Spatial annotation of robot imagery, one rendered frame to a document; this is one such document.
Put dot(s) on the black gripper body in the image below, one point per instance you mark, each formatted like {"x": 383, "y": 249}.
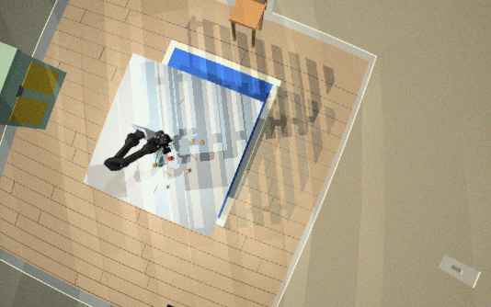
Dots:
{"x": 165, "y": 150}

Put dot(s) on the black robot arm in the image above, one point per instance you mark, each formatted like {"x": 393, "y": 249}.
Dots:
{"x": 118, "y": 161}

